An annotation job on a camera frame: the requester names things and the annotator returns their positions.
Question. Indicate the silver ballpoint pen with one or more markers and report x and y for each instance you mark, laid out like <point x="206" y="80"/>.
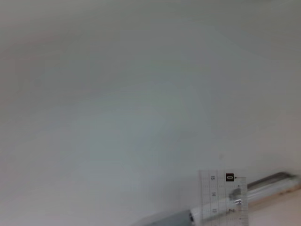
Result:
<point x="178" y="217"/>

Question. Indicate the transparent plastic ruler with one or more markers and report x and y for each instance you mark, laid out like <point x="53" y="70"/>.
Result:
<point x="223" y="200"/>

